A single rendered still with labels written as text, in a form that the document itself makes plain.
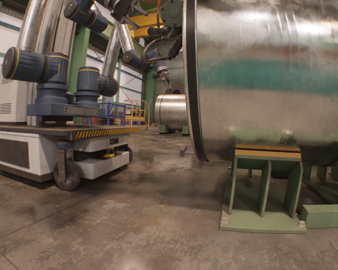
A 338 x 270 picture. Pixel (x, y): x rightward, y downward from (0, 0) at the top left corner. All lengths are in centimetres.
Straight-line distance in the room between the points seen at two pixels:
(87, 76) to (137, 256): 145
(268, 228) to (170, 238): 37
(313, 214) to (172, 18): 107
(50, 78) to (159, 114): 520
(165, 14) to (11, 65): 89
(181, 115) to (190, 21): 548
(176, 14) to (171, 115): 533
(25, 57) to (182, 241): 123
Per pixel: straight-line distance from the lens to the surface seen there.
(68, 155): 119
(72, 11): 110
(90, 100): 172
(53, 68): 140
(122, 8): 100
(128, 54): 163
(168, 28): 104
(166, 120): 631
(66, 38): 203
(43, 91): 142
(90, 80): 175
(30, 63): 131
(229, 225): 81
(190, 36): 71
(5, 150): 147
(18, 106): 172
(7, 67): 131
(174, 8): 103
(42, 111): 135
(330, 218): 95
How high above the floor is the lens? 40
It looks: 4 degrees down
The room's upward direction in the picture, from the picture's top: 2 degrees clockwise
